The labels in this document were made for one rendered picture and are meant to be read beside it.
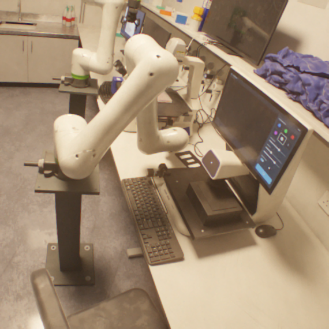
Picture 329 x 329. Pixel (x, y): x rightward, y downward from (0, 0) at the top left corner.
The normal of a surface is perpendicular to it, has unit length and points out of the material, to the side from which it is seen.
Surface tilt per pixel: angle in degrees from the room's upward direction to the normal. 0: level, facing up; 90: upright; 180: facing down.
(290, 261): 0
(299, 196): 90
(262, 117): 92
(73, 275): 0
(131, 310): 0
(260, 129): 92
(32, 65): 90
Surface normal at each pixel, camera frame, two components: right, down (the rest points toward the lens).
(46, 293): 0.24, -0.78
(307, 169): -0.91, 0.03
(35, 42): 0.33, 0.62
